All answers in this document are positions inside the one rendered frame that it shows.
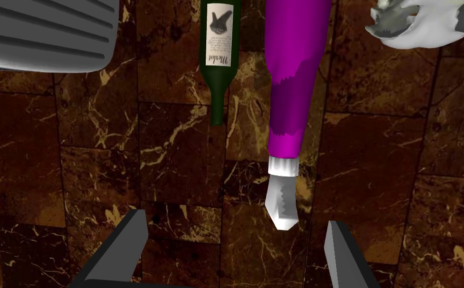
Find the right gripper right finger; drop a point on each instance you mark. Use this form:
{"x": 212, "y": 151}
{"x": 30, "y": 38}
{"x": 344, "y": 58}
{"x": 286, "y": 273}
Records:
{"x": 345, "y": 260}

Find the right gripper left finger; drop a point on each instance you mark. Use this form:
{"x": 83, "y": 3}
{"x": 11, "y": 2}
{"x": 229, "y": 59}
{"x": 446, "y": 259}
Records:
{"x": 118, "y": 256}

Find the magenta spray bottle white nozzle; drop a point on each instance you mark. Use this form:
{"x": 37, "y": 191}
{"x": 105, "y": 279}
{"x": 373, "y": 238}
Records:
{"x": 291, "y": 80}

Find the dark green wine bottle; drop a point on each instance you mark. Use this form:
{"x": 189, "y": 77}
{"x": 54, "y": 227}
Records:
{"x": 218, "y": 60}

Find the grey ribbed appliance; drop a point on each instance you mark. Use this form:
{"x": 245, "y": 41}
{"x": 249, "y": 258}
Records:
{"x": 44, "y": 34}

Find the white grey crumpled object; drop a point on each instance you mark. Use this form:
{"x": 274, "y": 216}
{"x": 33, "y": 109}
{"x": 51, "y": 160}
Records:
{"x": 419, "y": 22}

